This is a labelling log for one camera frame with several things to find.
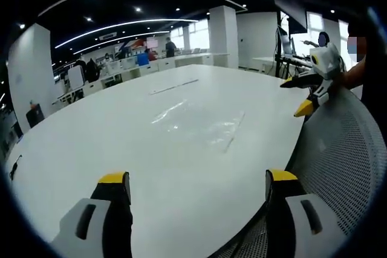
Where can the narrow clear food packaging bag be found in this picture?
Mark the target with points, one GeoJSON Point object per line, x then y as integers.
{"type": "Point", "coordinates": [173, 86]}

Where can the person's dark torso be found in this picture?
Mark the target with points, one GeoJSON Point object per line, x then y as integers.
{"type": "Point", "coordinates": [375, 67]}

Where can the small clear food packaging bag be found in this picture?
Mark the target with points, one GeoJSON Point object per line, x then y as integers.
{"type": "Point", "coordinates": [169, 111]}

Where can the black backpack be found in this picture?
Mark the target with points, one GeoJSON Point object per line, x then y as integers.
{"type": "Point", "coordinates": [91, 70]}

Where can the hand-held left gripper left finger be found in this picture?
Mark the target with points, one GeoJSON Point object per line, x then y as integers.
{"type": "Point", "coordinates": [99, 227]}

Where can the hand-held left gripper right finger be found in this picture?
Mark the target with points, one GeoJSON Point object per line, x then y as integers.
{"type": "Point", "coordinates": [290, 224]}

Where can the blue box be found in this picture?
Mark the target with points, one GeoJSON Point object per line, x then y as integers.
{"type": "Point", "coordinates": [142, 59]}

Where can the open laptop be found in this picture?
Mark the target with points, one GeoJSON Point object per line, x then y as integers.
{"type": "Point", "coordinates": [286, 45]}

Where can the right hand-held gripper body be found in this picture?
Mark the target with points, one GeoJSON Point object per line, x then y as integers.
{"type": "Point", "coordinates": [326, 60]}

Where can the black hanging monitor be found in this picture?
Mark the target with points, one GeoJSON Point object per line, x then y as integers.
{"type": "Point", "coordinates": [290, 1]}

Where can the white mesh office chair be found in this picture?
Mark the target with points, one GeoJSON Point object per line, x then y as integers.
{"type": "Point", "coordinates": [338, 161]}

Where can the large clear food packaging bag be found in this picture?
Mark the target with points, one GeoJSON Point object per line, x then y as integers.
{"type": "Point", "coordinates": [211, 131]}

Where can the long white counter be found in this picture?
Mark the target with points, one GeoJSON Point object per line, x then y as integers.
{"type": "Point", "coordinates": [136, 72]}

